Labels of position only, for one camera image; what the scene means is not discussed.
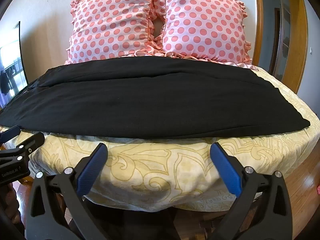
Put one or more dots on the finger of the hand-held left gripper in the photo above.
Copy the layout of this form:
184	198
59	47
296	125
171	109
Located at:
10	131
32	142

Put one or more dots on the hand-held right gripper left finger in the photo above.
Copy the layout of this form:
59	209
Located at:
93	165

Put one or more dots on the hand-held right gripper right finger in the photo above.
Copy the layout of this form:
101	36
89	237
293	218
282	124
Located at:
225	165

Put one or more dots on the black pants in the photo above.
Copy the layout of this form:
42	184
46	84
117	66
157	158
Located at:
150	100

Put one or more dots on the yellow patterned bed sheet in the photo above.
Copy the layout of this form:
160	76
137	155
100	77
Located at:
155	170

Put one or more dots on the window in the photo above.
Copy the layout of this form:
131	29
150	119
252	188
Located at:
11	67

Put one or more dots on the red item on floor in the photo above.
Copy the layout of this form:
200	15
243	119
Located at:
318	189

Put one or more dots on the pink polka dot pillow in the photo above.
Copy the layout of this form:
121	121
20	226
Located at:
112	22
202	25

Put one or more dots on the wooden door frame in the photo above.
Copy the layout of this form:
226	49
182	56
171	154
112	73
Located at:
297	42

